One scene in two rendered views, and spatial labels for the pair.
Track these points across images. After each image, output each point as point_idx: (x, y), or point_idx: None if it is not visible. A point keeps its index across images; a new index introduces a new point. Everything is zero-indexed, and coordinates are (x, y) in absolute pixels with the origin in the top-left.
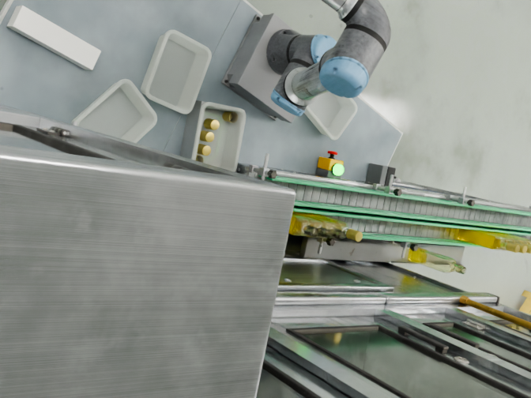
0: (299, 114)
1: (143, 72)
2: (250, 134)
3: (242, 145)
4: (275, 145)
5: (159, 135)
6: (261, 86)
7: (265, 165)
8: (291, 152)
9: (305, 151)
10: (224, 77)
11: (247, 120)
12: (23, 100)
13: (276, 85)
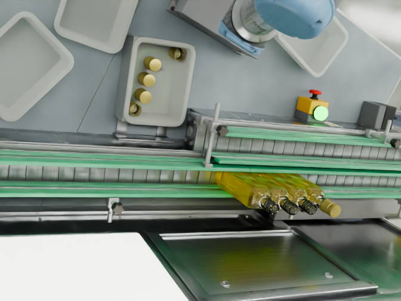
0: (254, 54)
1: (58, 0)
2: (209, 73)
3: (199, 87)
4: (241, 85)
5: (86, 79)
6: (214, 14)
7: (215, 117)
8: (262, 92)
9: (281, 90)
10: (170, 3)
11: (204, 56)
12: None
13: (225, 14)
